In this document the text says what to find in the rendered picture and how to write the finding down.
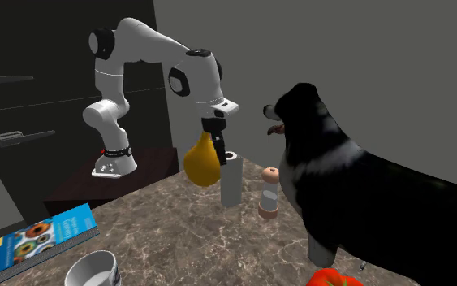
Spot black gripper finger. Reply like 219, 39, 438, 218
210, 131, 229, 167

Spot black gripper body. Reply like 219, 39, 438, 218
200, 116, 228, 136

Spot yellow pear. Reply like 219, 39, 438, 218
183, 130, 222, 188

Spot grey paper towel roll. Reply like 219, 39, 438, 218
219, 150, 244, 209

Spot clear grinder with wooden ends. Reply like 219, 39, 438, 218
257, 167, 281, 220

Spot black and white dog figure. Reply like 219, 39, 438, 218
262, 82, 457, 286

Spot red tomato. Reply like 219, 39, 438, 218
305, 267, 366, 286

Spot blue book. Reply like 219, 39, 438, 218
0, 202, 101, 284

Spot dark cabinet with handles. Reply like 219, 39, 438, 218
0, 0, 174, 241

